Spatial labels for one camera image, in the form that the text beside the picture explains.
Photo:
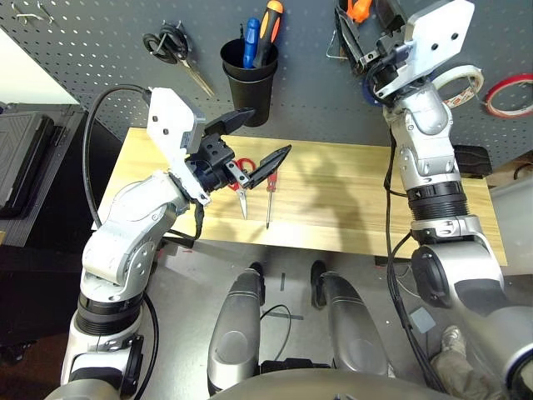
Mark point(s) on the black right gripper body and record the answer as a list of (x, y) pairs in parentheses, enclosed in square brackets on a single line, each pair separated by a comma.
[(391, 75)]

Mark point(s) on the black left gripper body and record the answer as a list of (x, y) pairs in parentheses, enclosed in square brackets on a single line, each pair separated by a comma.
[(210, 162)]

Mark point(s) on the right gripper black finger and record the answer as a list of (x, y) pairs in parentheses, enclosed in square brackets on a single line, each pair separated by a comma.
[(350, 37), (391, 14)]

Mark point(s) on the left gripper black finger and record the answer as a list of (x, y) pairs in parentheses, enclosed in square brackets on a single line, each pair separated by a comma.
[(229, 121), (268, 164)]

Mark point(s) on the orange and black pliers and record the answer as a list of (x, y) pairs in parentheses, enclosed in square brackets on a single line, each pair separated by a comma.
[(358, 8)]

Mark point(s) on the red tape roll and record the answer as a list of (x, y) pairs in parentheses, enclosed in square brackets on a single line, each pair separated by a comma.
[(495, 110)]

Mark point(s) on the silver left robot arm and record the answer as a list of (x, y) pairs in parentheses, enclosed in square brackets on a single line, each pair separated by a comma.
[(129, 233)]

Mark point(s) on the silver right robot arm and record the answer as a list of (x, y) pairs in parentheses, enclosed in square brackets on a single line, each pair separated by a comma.
[(433, 158)]

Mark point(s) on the grey perforated pegboard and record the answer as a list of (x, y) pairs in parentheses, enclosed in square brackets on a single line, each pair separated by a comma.
[(312, 83)]

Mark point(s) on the blue tape roll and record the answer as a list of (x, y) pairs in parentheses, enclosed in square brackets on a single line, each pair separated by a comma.
[(367, 93)]

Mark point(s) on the black plastic cup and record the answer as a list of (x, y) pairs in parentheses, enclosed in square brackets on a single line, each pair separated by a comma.
[(250, 96)]

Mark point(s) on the white tape roll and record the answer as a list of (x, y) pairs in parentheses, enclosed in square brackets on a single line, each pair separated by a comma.
[(454, 75)]

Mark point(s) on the orange and black screwdriver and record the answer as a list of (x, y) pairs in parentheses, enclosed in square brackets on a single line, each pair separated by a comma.
[(268, 29)]

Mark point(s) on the black plastic tool case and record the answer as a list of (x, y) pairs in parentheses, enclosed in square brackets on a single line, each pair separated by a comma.
[(472, 160)]

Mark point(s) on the silver left robot leg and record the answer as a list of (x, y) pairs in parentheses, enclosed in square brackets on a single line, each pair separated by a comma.
[(233, 325)]

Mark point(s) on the silver robot leg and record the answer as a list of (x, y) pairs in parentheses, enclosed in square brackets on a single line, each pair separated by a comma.
[(354, 325), (233, 325)]

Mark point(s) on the silver right robot leg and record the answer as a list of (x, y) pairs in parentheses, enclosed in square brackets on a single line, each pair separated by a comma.
[(354, 325)]

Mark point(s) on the black ribbed equipment case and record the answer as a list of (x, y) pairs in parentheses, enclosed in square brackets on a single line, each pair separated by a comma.
[(25, 154)]

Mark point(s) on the grey foot pedal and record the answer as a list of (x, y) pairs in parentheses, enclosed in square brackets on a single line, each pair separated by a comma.
[(421, 320)]

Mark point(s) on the metal peg hook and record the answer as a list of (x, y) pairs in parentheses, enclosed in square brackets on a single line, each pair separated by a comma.
[(29, 16)]

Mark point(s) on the grey robot torso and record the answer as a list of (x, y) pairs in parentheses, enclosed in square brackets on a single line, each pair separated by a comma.
[(325, 385)]

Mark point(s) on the white sneaker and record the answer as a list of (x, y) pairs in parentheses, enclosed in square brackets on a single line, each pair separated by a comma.
[(454, 339)]

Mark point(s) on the khaki trouser leg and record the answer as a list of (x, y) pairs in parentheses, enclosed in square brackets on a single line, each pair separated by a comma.
[(458, 375)]

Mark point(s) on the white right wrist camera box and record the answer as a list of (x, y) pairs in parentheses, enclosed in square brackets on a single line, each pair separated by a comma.
[(441, 33)]

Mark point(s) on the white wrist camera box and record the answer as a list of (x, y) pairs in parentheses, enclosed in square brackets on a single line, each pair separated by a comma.
[(170, 121), (441, 33)]

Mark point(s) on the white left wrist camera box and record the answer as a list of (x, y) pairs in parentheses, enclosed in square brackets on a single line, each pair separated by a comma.
[(170, 121)]

